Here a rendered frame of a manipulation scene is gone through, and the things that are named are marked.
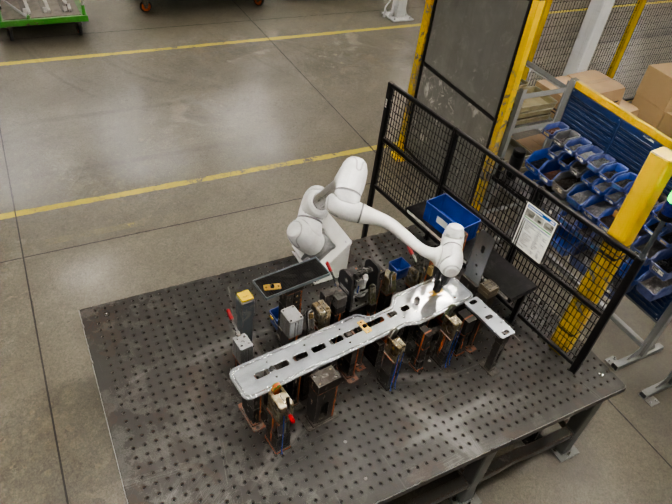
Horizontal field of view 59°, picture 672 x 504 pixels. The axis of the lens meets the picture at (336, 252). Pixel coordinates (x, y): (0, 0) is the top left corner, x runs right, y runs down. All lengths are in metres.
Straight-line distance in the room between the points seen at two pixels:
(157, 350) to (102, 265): 1.67
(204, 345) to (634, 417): 2.86
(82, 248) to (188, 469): 2.55
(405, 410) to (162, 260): 2.44
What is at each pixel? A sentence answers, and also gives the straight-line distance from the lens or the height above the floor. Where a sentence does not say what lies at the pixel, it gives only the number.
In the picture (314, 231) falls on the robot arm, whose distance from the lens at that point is 3.43.
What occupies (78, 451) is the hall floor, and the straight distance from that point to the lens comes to 3.84.
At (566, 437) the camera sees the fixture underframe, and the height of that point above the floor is 0.22.
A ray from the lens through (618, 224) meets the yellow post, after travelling 3.09.
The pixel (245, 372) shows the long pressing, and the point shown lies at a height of 1.00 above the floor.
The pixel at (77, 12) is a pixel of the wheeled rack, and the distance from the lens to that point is 8.38.
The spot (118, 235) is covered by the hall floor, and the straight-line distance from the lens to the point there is 5.05.
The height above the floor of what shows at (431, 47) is 1.22.
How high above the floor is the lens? 3.22
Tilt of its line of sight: 41 degrees down
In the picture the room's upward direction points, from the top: 8 degrees clockwise
